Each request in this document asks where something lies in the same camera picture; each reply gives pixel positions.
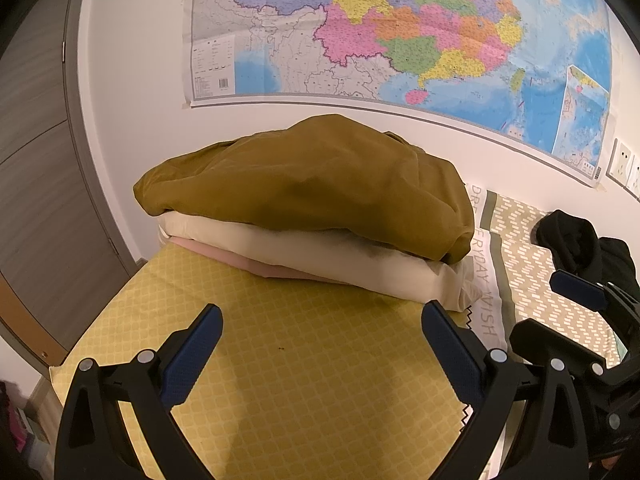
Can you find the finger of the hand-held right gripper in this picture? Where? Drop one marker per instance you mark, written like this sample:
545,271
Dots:
542,337
580,289

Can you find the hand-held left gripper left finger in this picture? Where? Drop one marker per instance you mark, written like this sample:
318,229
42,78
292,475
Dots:
195,360

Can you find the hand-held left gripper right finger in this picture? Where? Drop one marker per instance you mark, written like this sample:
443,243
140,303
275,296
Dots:
450,355

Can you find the olive brown shirt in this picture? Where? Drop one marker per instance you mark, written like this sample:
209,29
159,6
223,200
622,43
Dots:
310,180

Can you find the black garment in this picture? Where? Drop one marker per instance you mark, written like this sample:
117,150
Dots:
575,240

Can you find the pink garment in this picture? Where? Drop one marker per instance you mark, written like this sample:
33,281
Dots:
220,255

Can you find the patterned bed sheet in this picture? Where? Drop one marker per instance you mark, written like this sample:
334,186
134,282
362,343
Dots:
310,370

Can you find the cream garment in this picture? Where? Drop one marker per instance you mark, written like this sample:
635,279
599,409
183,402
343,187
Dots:
350,255

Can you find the grey wooden wardrobe door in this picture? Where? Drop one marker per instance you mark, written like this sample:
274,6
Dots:
45,185

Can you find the colourful wall map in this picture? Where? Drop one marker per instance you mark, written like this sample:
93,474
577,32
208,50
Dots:
400,25

